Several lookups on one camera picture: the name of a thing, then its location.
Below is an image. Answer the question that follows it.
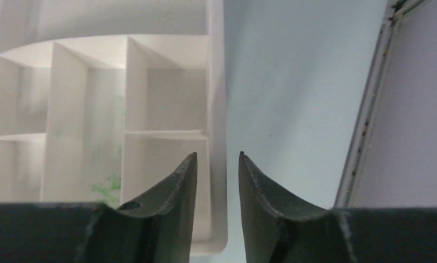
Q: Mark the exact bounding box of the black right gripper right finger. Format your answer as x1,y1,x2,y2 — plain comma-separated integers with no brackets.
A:
238,152,437,262

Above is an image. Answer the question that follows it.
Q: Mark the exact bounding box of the aluminium frame rail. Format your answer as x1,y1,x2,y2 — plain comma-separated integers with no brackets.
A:
333,0,431,208

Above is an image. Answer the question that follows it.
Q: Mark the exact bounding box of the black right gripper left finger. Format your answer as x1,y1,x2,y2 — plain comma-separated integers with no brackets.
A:
0,153,198,262

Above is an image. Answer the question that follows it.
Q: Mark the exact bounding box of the white plastic drawer organizer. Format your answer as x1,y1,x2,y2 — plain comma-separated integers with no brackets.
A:
0,1,228,256

